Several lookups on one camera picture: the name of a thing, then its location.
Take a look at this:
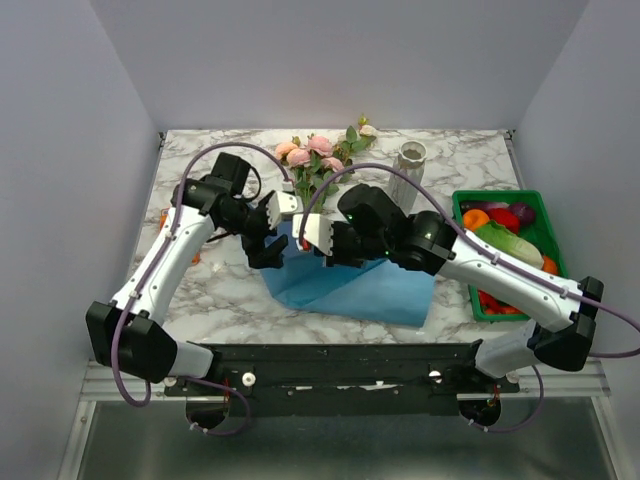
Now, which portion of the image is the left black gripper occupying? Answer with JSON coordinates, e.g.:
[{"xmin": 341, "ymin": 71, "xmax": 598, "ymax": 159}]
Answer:
[{"xmin": 220, "ymin": 191, "xmax": 289, "ymax": 269}]

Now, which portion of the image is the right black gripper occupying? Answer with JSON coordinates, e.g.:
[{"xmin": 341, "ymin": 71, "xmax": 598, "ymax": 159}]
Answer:
[{"xmin": 313, "ymin": 220, "xmax": 389, "ymax": 270}]

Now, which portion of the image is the blue wrapping paper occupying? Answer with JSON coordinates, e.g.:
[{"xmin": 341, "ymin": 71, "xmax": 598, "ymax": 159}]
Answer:
[{"xmin": 261, "ymin": 222, "xmax": 435, "ymax": 328}]

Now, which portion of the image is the pink flower bouquet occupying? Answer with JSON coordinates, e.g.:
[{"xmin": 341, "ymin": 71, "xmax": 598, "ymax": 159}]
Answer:
[{"xmin": 274, "ymin": 134, "xmax": 353, "ymax": 207}]

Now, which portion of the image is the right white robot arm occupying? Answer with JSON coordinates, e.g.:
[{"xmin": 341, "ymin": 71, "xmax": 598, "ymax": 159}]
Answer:
[{"xmin": 304, "ymin": 185, "xmax": 603, "ymax": 392}]

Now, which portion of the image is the white ceramic vase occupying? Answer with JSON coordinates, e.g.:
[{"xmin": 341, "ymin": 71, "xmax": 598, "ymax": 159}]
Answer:
[{"xmin": 387, "ymin": 141, "xmax": 427, "ymax": 214}]

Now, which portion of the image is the orange packet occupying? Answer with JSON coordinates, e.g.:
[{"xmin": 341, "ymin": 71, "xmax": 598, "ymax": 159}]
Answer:
[{"xmin": 159, "ymin": 208, "xmax": 201, "ymax": 266}]

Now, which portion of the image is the orange pepper toy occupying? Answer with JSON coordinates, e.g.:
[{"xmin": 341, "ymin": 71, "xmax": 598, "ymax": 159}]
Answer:
[{"xmin": 462, "ymin": 209, "xmax": 490, "ymax": 232}]

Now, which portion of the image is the green lettuce toy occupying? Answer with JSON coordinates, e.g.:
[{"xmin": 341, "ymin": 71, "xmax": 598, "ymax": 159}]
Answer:
[{"xmin": 474, "ymin": 221, "xmax": 544, "ymax": 269}]

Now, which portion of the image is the red chili toy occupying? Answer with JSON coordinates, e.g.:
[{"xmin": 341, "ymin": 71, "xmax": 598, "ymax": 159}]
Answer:
[{"xmin": 478, "ymin": 290, "xmax": 521, "ymax": 315}]

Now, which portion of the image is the red pepper toy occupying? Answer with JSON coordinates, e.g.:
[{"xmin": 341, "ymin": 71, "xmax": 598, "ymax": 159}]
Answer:
[{"xmin": 487, "ymin": 208, "xmax": 521, "ymax": 235}]

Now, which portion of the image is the purple onion toy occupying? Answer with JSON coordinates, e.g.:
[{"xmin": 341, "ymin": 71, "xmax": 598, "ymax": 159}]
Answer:
[{"xmin": 508, "ymin": 202, "xmax": 537, "ymax": 227}]

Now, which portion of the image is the green plastic basket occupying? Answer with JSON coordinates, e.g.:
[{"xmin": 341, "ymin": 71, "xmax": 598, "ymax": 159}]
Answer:
[{"xmin": 452, "ymin": 190, "xmax": 569, "ymax": 323}]

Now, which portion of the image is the orange pumpkin toy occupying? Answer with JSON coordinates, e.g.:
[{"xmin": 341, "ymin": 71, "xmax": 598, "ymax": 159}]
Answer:
[{"xmin": 541, "ymin": 255, "xmax": 559, "ymax": 276}]

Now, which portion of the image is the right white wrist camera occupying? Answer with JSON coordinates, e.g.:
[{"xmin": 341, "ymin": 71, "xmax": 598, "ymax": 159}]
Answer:
[{"xmin": 291, "ymin": 213, "xmax": 334, "ymax": 257}]

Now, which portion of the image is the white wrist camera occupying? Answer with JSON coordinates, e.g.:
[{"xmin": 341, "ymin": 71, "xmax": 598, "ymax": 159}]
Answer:
[
  {"xmin": 291, "ymin": 213, "xmax": 334, "ymax": 257},
  {"xmin": 266, "ymin": 191, "xmax": 304, "ymax": 230}
]

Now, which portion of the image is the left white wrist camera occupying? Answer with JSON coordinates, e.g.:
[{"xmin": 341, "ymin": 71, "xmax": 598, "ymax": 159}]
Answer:
[{"xmin": 266, "ymin": 191, "xmax": 304, "ymax": 230}]

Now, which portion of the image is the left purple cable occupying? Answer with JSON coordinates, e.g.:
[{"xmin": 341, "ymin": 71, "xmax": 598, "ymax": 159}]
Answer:
[{"xmin": 113, "ymin": 141, "xmax": 296, "ymax": 437}]

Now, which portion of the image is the aluminium rail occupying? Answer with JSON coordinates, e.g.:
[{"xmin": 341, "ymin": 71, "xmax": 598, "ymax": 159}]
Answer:
[{"xmin": 54, "ymin": 359, "xmax": 171, "ymax": 480}]

